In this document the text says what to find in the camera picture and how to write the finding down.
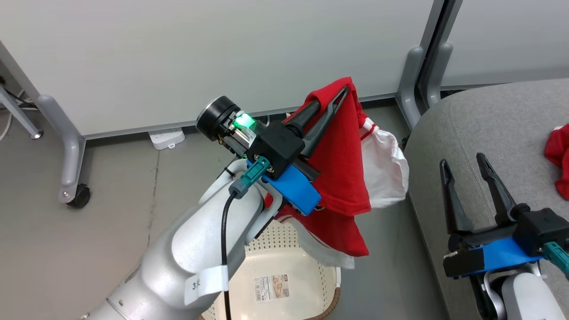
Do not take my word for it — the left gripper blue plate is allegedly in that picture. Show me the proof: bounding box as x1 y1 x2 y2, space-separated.
196 86 350 216

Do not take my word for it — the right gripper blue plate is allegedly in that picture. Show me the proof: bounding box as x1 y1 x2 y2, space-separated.
440 153 547 280

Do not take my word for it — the red and white garment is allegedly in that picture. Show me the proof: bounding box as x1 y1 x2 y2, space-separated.
544 124 569 200
264 76 410 270

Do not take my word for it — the grey fabric sofa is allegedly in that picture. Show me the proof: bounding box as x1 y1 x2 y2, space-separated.
404 79 569 320

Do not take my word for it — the grey curved partition foot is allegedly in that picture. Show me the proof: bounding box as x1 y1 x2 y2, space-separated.
397 46 425 130
426 42 453 107

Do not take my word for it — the cream plastic laundry basket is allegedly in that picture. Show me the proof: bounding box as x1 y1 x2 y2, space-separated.
198 220 343 320

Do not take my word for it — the white power strip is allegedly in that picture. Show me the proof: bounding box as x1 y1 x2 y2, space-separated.
149 128 186 151

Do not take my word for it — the narrow white partition panel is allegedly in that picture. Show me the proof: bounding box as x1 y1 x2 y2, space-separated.
440 0 569 89

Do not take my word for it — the wide white partition panel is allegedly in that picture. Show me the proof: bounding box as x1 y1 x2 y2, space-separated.
0 0 445 141

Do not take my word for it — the printed basket sticker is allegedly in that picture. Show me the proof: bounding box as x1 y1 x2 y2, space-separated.
254 275 291 303

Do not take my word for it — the white paper label tag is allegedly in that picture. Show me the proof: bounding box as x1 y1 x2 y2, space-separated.
184 264 230 307

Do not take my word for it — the black caster wheel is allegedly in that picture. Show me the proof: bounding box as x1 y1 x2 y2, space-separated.
67 184 92 209

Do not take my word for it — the grey partition foot with caster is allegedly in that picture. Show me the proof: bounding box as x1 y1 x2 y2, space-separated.
36 94 86 204

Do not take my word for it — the grey metal table leg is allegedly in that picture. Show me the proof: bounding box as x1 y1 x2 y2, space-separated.
0 84 44 140

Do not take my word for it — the teal left camera connector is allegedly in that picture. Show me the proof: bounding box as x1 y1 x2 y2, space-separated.
228 156 272 199

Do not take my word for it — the teal camera connector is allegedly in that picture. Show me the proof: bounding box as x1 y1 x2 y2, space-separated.
543 242 569 280
228 156 272 199

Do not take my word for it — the teal right camera connector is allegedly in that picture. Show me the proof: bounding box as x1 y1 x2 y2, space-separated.
543 242 569 280

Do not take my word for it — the black left camera cable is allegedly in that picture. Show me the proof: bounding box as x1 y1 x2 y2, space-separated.
221 190 238 320

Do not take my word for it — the thin black floor cable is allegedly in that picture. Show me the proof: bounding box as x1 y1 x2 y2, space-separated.
0 76 37 112

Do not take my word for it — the long white floor cable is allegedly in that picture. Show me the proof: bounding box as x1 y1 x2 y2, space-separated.
0 113 14 141

